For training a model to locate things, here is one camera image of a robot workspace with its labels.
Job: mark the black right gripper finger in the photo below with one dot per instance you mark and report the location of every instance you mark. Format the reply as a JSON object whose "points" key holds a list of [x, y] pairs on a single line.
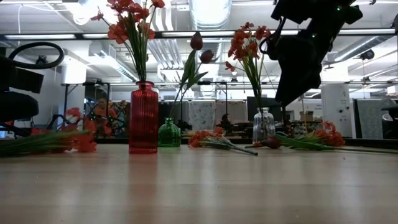
{"points": [[306, 87], [287, 90]]}

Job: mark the red artificial flower bunch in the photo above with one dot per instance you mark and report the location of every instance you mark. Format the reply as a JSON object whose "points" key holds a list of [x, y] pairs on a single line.
{"points": [[118, 32], [84, 143]]}

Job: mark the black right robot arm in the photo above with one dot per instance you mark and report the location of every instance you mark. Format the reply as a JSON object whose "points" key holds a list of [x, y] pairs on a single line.
{"points": [[311, 9]]}

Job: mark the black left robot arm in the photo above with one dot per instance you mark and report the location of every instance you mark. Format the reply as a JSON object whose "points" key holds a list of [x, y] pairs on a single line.
{"points": [[18, 79]]}

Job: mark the clear glass vase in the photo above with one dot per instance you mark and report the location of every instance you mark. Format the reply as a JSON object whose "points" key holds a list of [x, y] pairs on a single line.
{"points": [[264, 124]]}

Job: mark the green glass vase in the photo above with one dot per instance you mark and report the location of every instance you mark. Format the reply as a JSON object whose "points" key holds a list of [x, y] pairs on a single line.
{"points": [[169, 135]]}

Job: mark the red ribbed glass vase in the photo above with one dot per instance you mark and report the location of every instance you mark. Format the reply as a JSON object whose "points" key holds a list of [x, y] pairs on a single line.
{"points": [[143, 124]]}

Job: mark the cardboard box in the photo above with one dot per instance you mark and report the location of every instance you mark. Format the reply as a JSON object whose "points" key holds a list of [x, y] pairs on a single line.
{"points": [[308, 115]]}

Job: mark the white column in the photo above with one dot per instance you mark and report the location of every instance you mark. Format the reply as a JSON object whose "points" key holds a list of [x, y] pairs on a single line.
{"points": [[337, 105]]}

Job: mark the large black monitor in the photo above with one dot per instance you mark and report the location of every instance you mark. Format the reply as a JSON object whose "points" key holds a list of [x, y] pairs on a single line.
{"points": [[249, 105]]}

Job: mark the small red flower sprig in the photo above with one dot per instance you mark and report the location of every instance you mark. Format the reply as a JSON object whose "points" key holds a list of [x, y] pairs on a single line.
{"points": [[257, 144]]}

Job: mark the grey partition panel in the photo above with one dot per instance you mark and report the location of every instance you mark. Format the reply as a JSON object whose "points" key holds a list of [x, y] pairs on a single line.
{"points": [[370, 118]]}

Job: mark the dark office chair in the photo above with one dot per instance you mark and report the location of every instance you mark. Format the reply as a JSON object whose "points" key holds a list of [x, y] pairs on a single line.
{"points": [[392, 123]]}

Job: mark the overhead rig crossbar with lights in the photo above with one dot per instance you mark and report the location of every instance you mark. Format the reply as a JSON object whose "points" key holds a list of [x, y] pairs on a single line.
{"points": [[158, 34]]}

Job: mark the colourful patterned panel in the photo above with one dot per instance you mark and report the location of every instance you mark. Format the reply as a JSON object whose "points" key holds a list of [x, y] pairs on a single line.
{"points": [[119, 115]]}

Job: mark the black ceiling camera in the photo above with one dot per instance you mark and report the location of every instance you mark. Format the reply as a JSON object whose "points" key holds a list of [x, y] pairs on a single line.
{"points": [[367, 54], [41, 59]]}

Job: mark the black table edge frame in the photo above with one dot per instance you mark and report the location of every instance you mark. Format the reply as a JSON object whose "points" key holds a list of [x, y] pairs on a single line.
{"points": [[373, 142]]}

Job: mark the silver ceiling duct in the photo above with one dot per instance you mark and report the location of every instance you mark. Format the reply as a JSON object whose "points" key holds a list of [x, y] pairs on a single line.
{"points": [[211, 15]]}

